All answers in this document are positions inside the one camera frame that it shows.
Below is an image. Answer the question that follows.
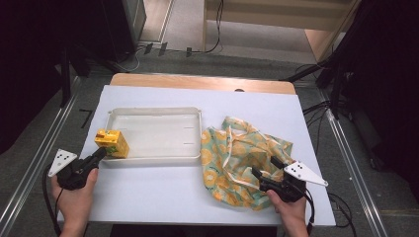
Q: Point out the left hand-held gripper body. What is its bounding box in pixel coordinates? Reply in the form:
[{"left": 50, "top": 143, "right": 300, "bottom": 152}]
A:
[{"left": 47, "top": 148, "right": 97, "bottom": 192}]

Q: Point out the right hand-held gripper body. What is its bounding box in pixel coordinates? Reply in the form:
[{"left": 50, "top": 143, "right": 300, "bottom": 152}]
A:
[{"left": 260, "top": 160, "right": 329, "bottom": 202}]

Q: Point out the yellow juice carton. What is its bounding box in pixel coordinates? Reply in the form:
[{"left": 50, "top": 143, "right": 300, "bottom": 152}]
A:
[{"left": 94, "top": 128, "right": 130, "bottom": 160}]

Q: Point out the yellow floral cloth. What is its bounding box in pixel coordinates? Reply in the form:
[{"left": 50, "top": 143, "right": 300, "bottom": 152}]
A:
[{"left": 200, "top": 116, "right": 294, "bottom": 212}]

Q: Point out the white plastic tray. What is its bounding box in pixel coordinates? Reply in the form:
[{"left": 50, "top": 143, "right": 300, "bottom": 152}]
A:
[{"left": 101, "top": 106, "right": 203, "bottom": 167}]

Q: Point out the person's left hand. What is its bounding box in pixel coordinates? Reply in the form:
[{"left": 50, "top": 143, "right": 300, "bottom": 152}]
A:
[{"left": 50, "top": 167, "right": 100, "bottom": 237}]

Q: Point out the person's right hand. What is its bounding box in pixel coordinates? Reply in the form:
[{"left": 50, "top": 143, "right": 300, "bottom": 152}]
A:
[{"left": 266, "top": 190, "right": 310, "bottom": 237}]

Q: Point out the white table mat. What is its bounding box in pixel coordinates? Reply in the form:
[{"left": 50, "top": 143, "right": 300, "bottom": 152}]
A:
[{"left": 57, "top": 84, "right": 337, "bottom": 227}]

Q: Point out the black tripod stand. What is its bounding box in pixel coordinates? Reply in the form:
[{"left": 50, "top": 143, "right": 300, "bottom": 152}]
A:
[{"left": 279, "top": 48, "right": 345, "bottom": 120}]

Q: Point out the black cabinet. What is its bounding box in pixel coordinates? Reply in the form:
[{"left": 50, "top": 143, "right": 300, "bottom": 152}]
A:
[{"left": 100, "top": 0, "right": 147, "bottom": 63}]

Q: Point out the light wooden shelf unit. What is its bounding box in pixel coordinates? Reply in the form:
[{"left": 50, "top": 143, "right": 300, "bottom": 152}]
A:
[{"left": 201, "top": 0, "right": 364, "bottom": 63}]

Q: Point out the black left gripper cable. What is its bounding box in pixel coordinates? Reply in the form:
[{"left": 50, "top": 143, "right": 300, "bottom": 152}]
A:
[{"left": 42, "top": 164, "right": 65, "bottom": 237}]

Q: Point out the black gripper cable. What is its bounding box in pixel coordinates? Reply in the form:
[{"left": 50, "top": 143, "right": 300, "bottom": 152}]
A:
[
  {"left": 302, "top": 187, "right": 316, "bottom": 236},
  {"left": 42, "top": 164, "right": 65, "bottom": 237}
]

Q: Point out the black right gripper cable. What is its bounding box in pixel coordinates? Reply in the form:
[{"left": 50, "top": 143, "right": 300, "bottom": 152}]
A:
[{"left": 302, "top": 187, "right": 316, "bottom": 236}]

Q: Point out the aluminium floor rail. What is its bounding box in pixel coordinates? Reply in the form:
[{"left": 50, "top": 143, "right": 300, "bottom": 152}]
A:
[
  {"left": 0, "top": 76, "right": 82, "bottom": 233},
  {"left": 316, "top": 88, "right": 389, "bottom": 237}
]

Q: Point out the black floor cables bundle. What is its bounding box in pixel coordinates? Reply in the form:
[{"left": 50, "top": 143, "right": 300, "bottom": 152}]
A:
[{"left": 301, "top": 100, "right": 333, "bottom": 154}]

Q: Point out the white floor cable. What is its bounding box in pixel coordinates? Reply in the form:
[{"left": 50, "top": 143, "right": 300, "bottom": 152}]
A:
[{"left": 114, "top": 45, "right": 146, "bottom": 73}]

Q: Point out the black hanging cable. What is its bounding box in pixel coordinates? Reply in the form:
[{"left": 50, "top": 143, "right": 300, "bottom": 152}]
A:
[{"left": 192, "top": 0, "right": 225, "bottom": 54}]

